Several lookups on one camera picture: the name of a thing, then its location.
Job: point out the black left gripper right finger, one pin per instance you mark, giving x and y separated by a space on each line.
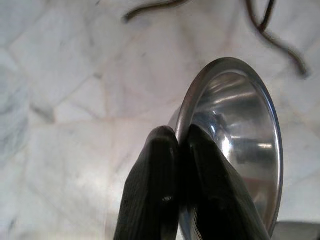
215 190

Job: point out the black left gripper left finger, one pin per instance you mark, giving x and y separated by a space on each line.
147 190

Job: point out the stainless steel bowl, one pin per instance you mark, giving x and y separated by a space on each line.
240 120

